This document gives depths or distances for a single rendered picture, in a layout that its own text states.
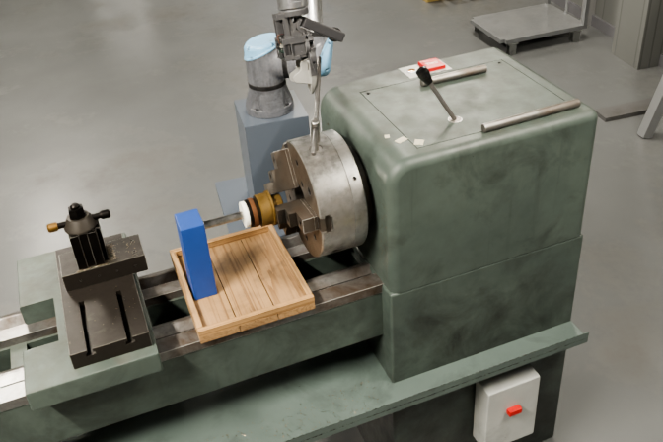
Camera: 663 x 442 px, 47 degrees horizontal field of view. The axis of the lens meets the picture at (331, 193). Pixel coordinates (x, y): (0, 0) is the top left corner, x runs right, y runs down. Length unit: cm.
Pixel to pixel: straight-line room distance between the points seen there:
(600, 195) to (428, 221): 220
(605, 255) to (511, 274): 149
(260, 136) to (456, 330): 82
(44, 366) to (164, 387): 30
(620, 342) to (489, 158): 148
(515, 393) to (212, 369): 92
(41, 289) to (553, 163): 136
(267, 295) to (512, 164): 71
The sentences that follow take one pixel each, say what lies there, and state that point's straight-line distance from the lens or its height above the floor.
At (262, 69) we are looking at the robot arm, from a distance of 228.
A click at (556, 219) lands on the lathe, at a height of 95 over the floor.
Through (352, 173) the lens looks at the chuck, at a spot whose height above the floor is 119.
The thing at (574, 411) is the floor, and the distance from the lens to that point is 292.
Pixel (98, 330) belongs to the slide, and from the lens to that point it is 187.
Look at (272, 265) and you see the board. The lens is 207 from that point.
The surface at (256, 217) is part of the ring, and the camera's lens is 191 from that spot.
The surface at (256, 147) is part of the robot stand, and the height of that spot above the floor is 103.
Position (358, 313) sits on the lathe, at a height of 79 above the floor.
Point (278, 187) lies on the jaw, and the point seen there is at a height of 113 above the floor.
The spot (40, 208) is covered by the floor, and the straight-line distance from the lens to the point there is 429.
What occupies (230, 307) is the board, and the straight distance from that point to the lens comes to 197.
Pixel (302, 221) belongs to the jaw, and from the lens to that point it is 184.
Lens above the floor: 217
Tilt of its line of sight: 33 degrees down
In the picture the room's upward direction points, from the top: 4 degrees counter-clockwise
